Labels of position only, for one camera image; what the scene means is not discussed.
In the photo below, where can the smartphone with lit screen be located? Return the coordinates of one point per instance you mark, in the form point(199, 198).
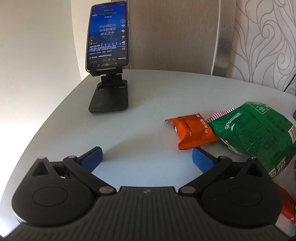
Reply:
point(107, 34)

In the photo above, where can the green snack bag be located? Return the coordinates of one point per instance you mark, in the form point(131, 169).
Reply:
point(254, 132)

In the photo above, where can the black folding phone stand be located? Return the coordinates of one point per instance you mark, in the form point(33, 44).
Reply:
point(108, 99)

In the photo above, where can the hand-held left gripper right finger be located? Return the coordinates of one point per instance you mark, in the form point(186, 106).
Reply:
point(202, 161)

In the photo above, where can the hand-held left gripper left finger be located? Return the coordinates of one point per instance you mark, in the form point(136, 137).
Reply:
point(92, 160)

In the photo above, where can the orange snack packet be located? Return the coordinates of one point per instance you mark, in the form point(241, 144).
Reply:
point(194, 129)
point(289, 206)

